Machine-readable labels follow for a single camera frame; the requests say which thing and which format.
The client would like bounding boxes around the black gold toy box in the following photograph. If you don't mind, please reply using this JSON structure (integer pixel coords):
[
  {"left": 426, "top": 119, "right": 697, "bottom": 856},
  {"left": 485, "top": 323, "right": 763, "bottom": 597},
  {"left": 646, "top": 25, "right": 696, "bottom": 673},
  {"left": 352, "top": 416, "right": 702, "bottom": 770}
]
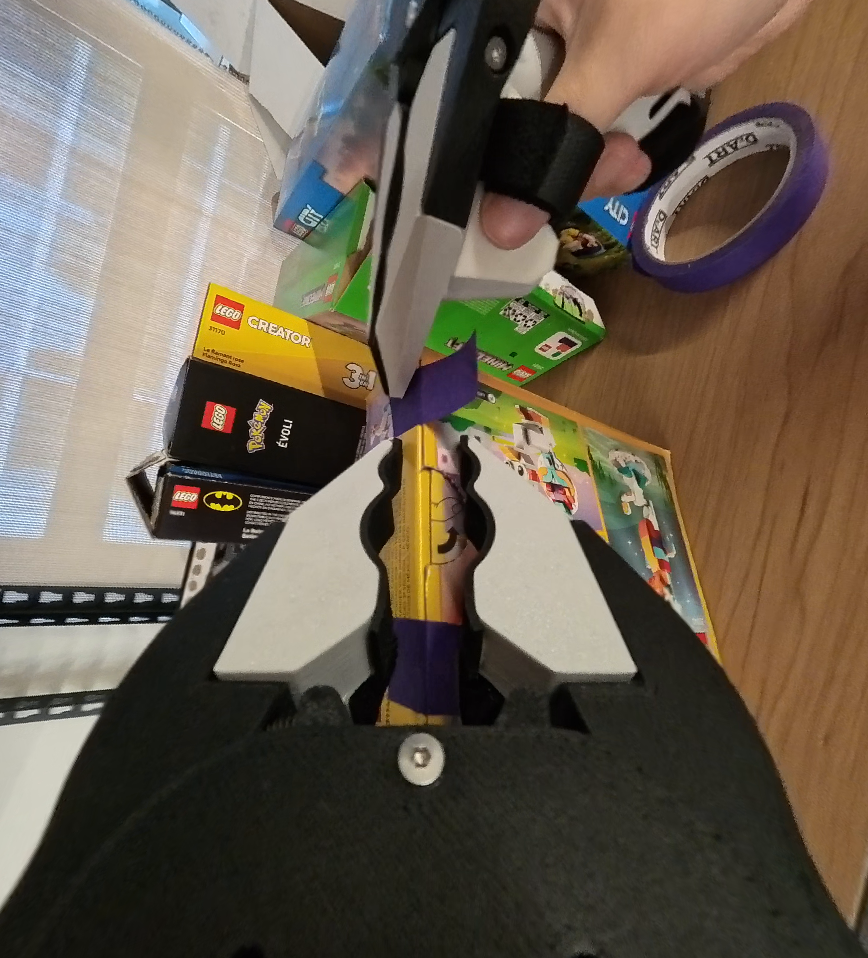
[{"left": 165, "top": 358, "right": 375, "bottom": 480}]

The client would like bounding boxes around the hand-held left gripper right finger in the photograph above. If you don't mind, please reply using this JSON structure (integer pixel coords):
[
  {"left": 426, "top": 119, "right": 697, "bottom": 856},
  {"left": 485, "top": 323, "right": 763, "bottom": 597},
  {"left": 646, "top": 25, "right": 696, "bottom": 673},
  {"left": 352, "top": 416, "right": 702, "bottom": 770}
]
[{"left": 460, "top": 438, "right": 639, "bottom": 705}]

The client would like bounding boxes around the yellow unicorn toy box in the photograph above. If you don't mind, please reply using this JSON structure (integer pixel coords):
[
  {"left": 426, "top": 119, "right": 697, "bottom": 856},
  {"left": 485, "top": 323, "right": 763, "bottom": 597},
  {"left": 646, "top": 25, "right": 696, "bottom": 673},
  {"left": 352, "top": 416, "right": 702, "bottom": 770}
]
[{"left": 359, "top": 382, "right": 719, "bottom": 727}]

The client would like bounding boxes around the black bat logo toy box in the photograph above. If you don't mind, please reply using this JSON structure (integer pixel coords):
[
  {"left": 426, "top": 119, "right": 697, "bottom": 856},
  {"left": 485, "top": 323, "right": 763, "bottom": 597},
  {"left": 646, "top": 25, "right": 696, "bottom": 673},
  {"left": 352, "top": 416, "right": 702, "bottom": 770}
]
[{"left": 127, "top": 460, "right": 330, "bottom": 541}]

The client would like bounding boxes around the yellow flamingo toy box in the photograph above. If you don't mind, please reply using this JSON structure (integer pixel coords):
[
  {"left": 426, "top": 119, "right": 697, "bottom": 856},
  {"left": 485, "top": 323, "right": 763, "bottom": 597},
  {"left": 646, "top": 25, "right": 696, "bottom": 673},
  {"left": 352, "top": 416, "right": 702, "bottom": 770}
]
[{"left": 193, "top": 283, "right": 383, "bottom": 409}]

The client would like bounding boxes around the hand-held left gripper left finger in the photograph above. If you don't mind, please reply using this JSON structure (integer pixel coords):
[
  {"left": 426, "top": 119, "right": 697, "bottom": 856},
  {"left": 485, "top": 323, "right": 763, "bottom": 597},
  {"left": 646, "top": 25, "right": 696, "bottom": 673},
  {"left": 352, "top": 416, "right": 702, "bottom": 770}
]
[{"left": 213, "top": 440, "right": 405, "bottom": 705}]

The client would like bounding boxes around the purple tape strip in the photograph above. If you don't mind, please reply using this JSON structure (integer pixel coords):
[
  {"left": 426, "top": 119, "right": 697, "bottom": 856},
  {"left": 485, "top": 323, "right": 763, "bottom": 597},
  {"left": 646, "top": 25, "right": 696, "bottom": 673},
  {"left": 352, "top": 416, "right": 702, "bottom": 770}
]
[
  {"left": 385, "top": 617, "right": 463, "bottom": 718},
  {"left": 385, "top": 337, "right": 480, "bottom": 435}
]

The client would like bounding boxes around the person's right hand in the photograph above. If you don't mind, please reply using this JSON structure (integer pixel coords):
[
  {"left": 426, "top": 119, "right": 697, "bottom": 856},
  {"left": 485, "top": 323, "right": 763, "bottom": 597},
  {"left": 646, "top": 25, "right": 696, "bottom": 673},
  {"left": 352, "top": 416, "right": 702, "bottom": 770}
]
[{"left": 477, "top": 0, "right": 818, "bottom": 249}]

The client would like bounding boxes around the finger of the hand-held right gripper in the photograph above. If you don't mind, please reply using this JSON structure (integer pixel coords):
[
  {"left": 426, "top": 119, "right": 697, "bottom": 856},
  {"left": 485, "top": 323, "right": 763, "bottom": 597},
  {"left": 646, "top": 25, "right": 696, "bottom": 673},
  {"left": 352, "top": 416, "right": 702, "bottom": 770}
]
[{"left": 370, "top": 43, "right": 560, "bottom": 398}]

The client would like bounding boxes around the purple masking tape roll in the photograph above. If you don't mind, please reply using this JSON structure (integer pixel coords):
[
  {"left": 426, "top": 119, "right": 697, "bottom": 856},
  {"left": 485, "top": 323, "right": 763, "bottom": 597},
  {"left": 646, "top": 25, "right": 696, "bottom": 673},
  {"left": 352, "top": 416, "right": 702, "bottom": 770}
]
[{"left": 629, "top": 102, "right": 830, "bottom": 293}]

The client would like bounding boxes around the small green toy box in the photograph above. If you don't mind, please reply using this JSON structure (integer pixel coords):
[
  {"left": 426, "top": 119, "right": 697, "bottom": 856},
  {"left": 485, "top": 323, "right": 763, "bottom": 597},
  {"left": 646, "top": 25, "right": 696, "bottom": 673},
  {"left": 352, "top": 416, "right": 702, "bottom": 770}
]
[{"left": 423, "top": 271, "right": 606, "bottom": 386}]

